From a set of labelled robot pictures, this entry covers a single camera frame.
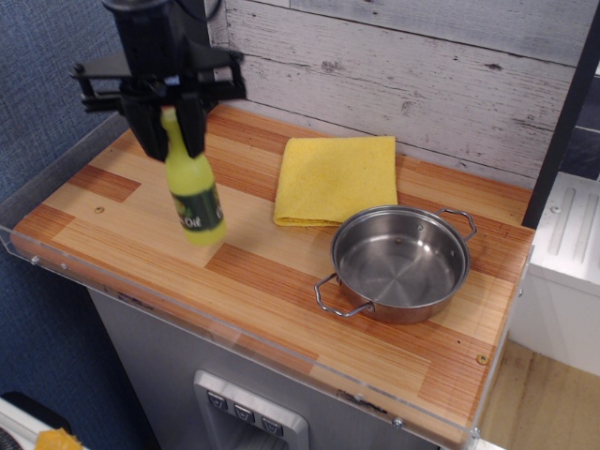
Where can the white aluminium frame corner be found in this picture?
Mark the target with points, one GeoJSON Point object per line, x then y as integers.
{"type": "Point", "coordinates": [22, 426]}

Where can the black left vertical post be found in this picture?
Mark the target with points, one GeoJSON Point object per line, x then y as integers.
{"type": "Point", "coordinates": [197, 14]}

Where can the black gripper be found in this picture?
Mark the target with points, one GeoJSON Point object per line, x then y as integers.
{"type": "Point", "coordinates": [157, 67]}

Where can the stainless steel pot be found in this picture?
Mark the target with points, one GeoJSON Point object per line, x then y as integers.
{"type": "Point", "coordinates": [398, 264]}

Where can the orange object bottom left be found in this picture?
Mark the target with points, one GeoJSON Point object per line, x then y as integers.
{"type": "Point", "coordinates": [57, 439]}

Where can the silver dispenser panel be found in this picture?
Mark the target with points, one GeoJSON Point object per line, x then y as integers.
{"type": "Point", "coordinates": [236, 418]}

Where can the black right vertical post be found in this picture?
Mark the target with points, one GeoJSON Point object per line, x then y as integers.
{"type": "Point", "coordinates": [576, 95]}

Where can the grey toy fridge cabinet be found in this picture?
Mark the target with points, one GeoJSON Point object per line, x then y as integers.
{"type": "Point", "coordinates": [161, 357]}

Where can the yellow folded cloth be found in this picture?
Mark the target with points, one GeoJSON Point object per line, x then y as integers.
{"type": "Point", "coordinates": [324, 181]}

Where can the clear acrylic table guard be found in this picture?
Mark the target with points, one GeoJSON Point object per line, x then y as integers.
{"type": "Point", "coordinates": [111, 226]}

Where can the black vertical post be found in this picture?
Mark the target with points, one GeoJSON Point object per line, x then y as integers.
{"type": "Point", "coordinates": [197, 14]}
{"type": "Point", "coordinates": [576, 95]}

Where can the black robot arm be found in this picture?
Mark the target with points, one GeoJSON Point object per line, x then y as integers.
{"type": "Point", "coordinates": [159, 65]}

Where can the white toy sink unit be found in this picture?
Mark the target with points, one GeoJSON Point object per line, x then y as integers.
{"type": "Point", "coordinates": [556, 312]}

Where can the yellow-green olive oil bottle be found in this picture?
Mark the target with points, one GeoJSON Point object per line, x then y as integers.
{"type": "Point", "coordinates": [193, 187]}

